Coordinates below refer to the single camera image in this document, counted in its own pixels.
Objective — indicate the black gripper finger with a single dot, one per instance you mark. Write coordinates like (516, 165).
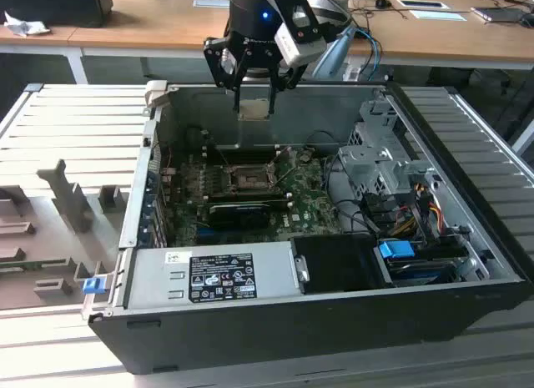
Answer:
(217, 67)
(288, 75)

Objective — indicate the black drive bay box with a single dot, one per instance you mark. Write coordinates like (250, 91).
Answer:
(338, 265)

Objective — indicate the CPU socket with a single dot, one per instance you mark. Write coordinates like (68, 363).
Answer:
(250, 180)

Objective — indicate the wooden office desk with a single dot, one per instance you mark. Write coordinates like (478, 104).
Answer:
(167, 25)

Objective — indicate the black hard disk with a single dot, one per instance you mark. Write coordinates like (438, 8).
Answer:
(421, 271)

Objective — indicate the graphics card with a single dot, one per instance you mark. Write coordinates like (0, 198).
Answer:
(238, 218)

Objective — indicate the crumpled white paper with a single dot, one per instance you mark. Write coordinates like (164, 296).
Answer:
(25, 26)

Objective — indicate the blue disk carrier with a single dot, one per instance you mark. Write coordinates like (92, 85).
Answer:
(395, 250)

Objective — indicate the white paper sheet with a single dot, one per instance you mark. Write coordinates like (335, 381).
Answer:
(440, 16)

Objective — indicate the silver power supply unit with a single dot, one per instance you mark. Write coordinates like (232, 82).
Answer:
(150, 279)

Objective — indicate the blue expansion slot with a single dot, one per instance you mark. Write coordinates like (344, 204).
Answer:
(202, 234)

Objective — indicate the green motherboard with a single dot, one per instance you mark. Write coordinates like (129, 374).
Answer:
(308, 196)

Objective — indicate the green RAM stick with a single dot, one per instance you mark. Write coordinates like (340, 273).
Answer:
(250, 205)
(12, 267)

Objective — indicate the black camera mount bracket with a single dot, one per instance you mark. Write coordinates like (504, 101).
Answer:
(303, 25)

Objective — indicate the silver disk bay cage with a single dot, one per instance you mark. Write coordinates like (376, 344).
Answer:
(375, 162)

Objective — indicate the black PC case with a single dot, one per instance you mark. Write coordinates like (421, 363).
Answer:
(292, 334)

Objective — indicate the blue case latch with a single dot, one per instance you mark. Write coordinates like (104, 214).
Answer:
(93, 285)

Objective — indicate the silver-topped CPU chip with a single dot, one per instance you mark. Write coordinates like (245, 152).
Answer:
(253, 111)

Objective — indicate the RAM slot white clips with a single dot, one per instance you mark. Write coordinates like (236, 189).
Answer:
(250, 197)
(250, 147)
(250, 156)

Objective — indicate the black computer mouse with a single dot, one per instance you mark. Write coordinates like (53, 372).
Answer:
(381, 3)

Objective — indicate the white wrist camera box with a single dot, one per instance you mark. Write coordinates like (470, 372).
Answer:
(301, 51)

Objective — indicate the black box on desk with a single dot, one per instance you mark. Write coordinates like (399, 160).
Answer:
(54, 6)

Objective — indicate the grey parts rack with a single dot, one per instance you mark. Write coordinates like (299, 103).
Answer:
(54, 221)

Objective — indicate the grey laptop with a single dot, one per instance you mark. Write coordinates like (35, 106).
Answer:
(498, 14)

